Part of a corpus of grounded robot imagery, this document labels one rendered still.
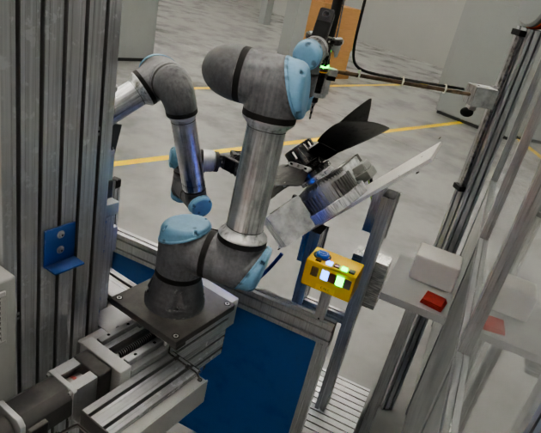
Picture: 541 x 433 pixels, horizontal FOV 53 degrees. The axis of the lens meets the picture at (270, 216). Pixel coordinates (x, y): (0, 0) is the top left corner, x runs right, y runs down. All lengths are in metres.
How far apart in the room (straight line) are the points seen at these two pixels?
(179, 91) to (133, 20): 6.81
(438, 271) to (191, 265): 1.13
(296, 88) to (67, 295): 0.69
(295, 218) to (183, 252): 0.82
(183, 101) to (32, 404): 0.89
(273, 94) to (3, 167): 0.51
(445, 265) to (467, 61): 7.44
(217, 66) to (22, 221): 0.48
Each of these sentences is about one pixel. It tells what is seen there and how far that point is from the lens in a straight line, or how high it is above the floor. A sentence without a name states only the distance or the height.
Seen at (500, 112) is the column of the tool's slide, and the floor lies 1.50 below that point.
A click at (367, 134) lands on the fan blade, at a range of 1.94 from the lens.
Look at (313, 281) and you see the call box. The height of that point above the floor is 1.01.
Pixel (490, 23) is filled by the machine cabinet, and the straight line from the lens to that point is 9.28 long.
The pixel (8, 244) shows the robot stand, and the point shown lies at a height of 1.27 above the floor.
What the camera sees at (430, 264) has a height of 0.95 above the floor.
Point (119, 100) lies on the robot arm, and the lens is 1.72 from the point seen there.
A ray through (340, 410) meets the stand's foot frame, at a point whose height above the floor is 0.08.
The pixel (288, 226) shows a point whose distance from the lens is 1.99.
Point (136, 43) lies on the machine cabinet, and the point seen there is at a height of 0.27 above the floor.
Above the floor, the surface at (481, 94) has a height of 1.55.
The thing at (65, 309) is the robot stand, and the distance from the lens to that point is 1.34.
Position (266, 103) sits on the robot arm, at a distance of 1.10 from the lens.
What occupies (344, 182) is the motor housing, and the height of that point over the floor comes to 1.17.
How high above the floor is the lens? 1.87
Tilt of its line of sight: 26 degrees down
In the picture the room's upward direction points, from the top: 13 degrees clockwise
